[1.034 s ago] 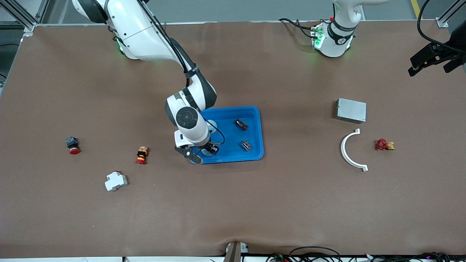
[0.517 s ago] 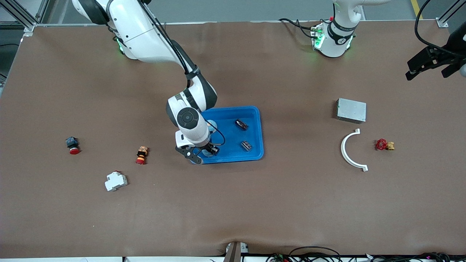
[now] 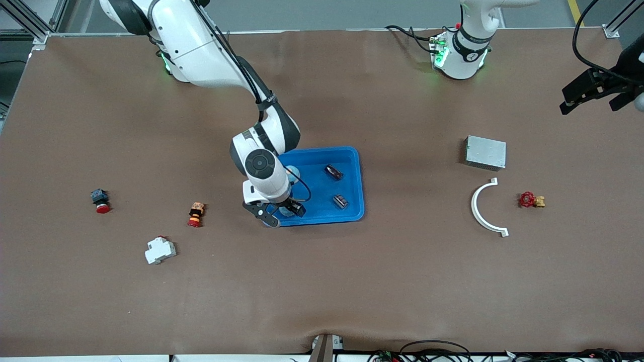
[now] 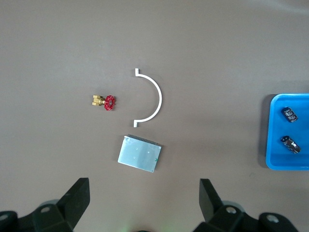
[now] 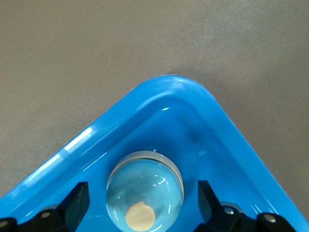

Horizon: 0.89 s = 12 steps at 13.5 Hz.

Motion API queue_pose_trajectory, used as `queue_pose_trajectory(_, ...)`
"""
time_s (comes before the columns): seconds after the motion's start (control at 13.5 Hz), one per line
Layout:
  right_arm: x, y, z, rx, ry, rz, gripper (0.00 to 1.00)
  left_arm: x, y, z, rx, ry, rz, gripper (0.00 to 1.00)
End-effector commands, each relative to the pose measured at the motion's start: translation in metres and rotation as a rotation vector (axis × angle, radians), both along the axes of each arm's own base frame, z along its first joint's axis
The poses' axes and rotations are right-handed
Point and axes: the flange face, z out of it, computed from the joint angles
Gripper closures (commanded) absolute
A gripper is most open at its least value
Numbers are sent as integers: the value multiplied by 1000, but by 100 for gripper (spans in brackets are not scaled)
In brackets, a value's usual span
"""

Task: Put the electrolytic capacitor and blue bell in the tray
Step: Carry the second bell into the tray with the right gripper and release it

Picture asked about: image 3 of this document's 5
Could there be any aluminium frame post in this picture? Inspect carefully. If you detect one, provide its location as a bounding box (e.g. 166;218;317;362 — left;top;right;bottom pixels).
0;0;68;51
604;0;644;38

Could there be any black cable bundle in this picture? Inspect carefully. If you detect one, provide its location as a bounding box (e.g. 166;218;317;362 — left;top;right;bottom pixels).
503;348;627;362

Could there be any white curved plastic piece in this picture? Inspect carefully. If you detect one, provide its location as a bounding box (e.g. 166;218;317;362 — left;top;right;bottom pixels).
470;177;510;238

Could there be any silver metal box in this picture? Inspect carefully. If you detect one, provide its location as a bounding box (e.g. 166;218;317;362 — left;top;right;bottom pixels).
459;135;507;171

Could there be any white circuit breaker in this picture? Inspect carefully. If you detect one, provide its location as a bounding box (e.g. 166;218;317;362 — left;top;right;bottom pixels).
144;235;177;265

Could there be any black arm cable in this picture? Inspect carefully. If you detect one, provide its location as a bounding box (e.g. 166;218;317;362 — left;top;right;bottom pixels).
573;0;619;76
287;171;312;203

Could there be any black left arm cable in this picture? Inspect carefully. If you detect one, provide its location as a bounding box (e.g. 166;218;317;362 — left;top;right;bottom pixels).
573;0;619;76

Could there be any blue plastic tray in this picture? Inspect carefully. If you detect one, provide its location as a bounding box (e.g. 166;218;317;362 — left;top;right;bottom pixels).
260;147;365;228

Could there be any grey metal bracket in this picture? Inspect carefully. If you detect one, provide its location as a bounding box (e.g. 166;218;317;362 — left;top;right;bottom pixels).
309;333;345;362

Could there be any brown table mat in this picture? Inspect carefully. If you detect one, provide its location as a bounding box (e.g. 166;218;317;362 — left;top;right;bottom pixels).
0;28;644;357

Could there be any red orange emergency stop button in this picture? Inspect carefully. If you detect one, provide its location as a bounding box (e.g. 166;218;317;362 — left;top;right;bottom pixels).
188;202;206;228

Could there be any black cable loop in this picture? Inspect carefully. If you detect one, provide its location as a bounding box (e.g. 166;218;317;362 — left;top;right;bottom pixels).
399;340;472;362

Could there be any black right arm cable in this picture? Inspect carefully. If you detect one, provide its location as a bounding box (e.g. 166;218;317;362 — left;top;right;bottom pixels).
287;171;312;203

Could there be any red mushroom push button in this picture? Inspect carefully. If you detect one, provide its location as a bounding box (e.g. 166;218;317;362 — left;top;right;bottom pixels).
91;189;112;214

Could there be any red handle brass valve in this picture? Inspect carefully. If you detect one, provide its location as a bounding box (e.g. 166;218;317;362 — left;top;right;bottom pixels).
519;191;546;209

